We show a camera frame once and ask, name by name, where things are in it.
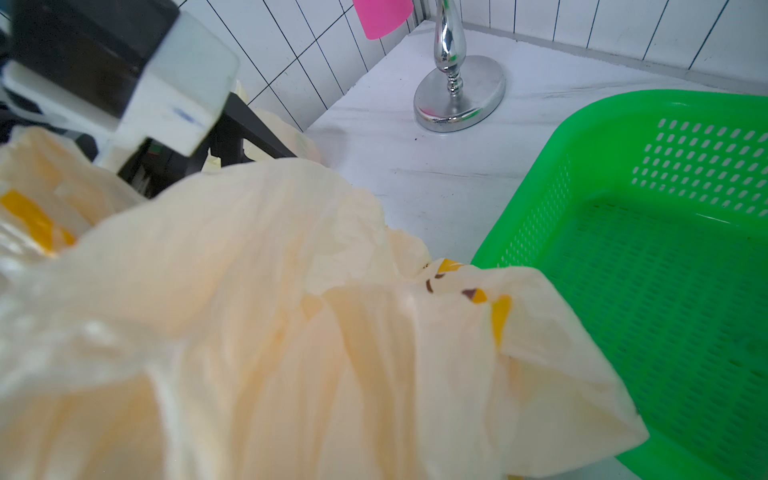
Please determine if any green plastic basket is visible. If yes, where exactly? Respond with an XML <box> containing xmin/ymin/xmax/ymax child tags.
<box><xmin>473</xmin><ymin>90</ymin><xmax>767</xmax><ymax>479</ymax></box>

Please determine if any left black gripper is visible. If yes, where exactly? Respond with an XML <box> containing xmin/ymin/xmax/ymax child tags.
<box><xmin>118</xmin><ymin>93</ymin><xmax>294</xmax><ymax>198</ymax></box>

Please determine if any plain beige plastic bag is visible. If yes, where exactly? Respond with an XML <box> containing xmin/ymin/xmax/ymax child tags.
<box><xmin>1</xmin><ymin>127</ymin><xmax>649</xmax><ymax>479</ymax></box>

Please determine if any silver metal glass rack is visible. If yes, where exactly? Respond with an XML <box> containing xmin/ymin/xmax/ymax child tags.
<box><xmin>413</xmin><ymin>0</ymin><xmax>506</xmax><ymax>133</ymax></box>

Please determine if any pink plastic wine glass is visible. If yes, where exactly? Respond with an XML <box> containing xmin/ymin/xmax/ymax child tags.
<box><xmin>353</xmin><ymin>0</ymin><xmax>414</xmax><ymax>40</ymax></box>

